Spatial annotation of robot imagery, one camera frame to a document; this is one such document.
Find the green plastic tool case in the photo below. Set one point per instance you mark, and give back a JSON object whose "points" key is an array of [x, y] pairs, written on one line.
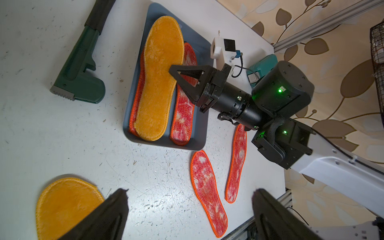
{"points": [[257, 71]]}

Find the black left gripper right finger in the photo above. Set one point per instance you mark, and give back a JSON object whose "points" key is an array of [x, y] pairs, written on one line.
{"points": [[274, 222]]}

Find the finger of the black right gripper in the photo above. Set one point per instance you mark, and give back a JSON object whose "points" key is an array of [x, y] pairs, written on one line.
{"points": [[203, 85]]}

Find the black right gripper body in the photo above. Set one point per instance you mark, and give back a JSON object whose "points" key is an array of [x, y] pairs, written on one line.
{"points": [[280, 94]]}

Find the yellow insole horizontal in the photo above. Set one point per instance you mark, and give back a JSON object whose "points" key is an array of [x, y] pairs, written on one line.
{"points": [[164, 47]]}

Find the grey-blue storage tray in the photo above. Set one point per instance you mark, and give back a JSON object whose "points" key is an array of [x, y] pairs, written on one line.
{"points": [[202, 50]]}

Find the black wire basket right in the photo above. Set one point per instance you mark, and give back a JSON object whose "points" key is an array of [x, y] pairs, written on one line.
{"points": [[377, 55]]}

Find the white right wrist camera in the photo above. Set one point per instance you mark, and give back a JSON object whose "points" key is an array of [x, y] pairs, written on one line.
{"points": [[223, 52]]}

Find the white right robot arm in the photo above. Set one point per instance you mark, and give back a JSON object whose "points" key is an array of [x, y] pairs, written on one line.
{"points": [[297, 146]]}

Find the aluminium frame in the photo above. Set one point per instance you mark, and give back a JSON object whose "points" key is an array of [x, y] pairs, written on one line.
{"points": [[328, 23]]}

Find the red insole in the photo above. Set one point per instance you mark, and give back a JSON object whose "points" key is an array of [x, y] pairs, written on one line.
{"points": [[205, 187], [239, 152], [137, 98], [183, 118]]}

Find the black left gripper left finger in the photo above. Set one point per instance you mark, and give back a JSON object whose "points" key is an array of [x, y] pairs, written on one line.
{"points": [[106, 222]]}

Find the green pipe wrench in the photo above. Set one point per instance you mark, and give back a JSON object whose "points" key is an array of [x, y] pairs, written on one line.
{"points": [[73, 82]]}

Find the yellow insole vertical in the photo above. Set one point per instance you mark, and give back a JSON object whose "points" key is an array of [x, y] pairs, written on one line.
{"points": [[63, 204]]}

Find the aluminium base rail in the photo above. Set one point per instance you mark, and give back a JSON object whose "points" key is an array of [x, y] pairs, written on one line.
{"points": [[248, 230]]}

